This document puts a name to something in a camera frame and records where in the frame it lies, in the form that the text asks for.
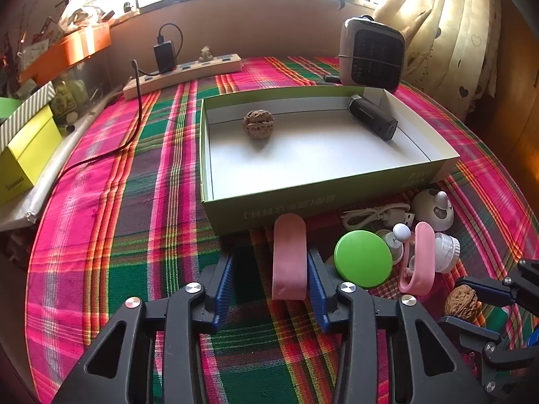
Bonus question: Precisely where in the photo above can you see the white usb cable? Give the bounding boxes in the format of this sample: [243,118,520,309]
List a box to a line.
[342,203,417,230]

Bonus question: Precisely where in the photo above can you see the grey black space heater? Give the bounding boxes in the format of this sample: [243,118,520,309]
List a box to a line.
[338,16,406,94]

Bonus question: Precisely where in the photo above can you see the pink clip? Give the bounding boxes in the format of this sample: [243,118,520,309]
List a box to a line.
[398,222,436,296]

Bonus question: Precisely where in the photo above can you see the white plastic bag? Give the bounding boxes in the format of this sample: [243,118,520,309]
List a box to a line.
[59,0,116,30]

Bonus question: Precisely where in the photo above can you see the clear small plastic piece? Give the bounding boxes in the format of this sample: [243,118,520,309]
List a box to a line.
[433,232,461,273]

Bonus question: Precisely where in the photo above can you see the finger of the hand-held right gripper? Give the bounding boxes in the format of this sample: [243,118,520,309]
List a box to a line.
[455,260,539,309]
[438,315,539,397]

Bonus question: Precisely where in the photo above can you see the white ball-tipped knob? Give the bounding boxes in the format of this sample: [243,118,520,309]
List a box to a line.
[391,224,417,247]

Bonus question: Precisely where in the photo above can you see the green cardboard box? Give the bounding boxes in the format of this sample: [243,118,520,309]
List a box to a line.
[199,85,461,236]

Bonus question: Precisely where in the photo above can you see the striped box lid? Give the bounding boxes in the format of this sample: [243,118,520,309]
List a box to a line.
[0,82,56,152]

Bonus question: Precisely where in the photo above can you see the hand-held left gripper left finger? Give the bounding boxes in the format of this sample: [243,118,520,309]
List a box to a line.
[51,255,236,404]

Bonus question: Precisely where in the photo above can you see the black power cable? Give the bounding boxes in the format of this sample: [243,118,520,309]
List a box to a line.
[36,59,144,220]

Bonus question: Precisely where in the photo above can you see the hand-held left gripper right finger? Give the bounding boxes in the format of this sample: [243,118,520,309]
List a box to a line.
[307,247,485,404]

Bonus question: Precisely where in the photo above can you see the green-topped white stand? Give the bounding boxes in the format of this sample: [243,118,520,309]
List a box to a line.
[334,228,406,290]

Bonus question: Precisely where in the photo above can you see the black rectangular device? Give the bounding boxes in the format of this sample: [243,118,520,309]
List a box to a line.
[348,95,399,141]

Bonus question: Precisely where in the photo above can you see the cream heart-print curtain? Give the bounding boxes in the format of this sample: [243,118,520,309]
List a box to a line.
[375,0,506,123]

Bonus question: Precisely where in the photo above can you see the clear glass container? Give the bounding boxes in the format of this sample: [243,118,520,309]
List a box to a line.
[51,57,114,123]

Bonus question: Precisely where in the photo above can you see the orange storage box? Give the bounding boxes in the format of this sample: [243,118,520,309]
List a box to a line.
[19,23,112,85]

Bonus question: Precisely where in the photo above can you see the pink rubber bar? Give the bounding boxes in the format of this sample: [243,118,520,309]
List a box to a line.
[272,214,308,301]

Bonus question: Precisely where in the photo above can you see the pink green plaid cloth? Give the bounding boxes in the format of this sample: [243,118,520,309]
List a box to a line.
[27,55,527,404]

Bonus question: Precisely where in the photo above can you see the brown walnut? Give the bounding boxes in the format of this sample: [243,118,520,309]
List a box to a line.
[445,285,481,318]
[243,109,275,139]

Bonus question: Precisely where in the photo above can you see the white round toy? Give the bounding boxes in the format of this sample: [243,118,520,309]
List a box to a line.
[411,188,454,231]

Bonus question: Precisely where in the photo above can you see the black charger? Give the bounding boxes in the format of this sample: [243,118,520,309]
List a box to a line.
[154,24,184,74]

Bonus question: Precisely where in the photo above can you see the yellow-green cardboard box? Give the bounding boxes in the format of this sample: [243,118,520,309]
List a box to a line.
[0,105,63,207]

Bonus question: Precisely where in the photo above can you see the beige power strip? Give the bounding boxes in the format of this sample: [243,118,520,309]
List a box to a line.
[122,54,242,101]

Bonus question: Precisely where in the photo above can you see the green box lid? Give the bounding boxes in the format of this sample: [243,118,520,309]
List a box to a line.
[0,97,22,119]

